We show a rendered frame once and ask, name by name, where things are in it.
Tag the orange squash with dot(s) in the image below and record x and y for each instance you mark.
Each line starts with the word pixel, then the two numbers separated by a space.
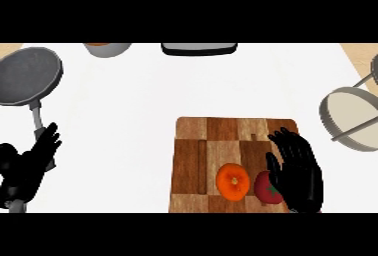
pixel 232 181

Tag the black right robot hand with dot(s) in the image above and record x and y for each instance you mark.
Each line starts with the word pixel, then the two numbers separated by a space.
pixel 300 173

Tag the black and grey appliance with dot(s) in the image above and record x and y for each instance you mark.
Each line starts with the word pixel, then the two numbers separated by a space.
pixel 200 49

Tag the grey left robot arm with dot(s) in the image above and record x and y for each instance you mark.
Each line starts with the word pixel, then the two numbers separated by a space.
pixel 16 206

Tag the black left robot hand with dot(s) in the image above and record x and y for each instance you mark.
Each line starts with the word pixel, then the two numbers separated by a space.
pixel 30 166

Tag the grey frying pan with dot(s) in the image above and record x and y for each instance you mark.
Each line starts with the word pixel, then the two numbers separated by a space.
pixel 30 76

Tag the red tomato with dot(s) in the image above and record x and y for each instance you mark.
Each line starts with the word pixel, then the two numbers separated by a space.
pixel 266 191

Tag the checkered wooden cutting board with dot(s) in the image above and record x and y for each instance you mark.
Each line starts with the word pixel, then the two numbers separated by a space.
pixel 207 156

